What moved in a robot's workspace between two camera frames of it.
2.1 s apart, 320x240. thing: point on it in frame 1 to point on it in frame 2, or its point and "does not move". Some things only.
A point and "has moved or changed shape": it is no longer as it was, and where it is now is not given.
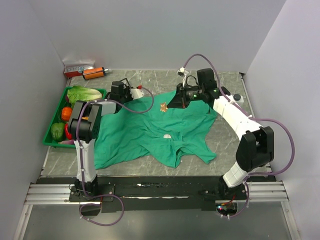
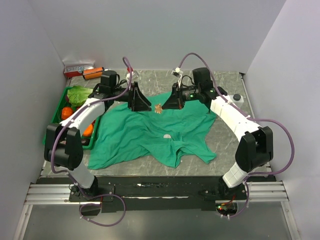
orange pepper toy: [66, 112] does not move
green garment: [147, 128] does not move
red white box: [73, 71] does not move
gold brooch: [163, 107] has moved or changed shape
